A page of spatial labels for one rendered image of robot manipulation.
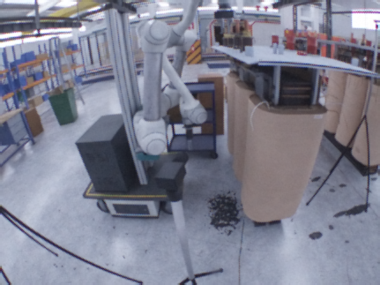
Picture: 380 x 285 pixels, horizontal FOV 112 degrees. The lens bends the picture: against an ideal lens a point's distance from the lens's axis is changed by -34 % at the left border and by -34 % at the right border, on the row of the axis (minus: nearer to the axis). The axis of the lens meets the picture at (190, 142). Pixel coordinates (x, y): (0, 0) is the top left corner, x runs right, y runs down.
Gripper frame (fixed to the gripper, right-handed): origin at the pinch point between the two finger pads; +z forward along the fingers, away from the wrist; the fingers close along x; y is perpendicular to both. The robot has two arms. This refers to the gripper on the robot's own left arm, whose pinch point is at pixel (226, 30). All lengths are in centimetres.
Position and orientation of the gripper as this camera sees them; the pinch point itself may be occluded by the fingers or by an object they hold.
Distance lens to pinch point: 130.8
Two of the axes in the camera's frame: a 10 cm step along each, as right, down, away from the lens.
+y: -5.0, 4.7, -7.3
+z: 0.8, 8.6, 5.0
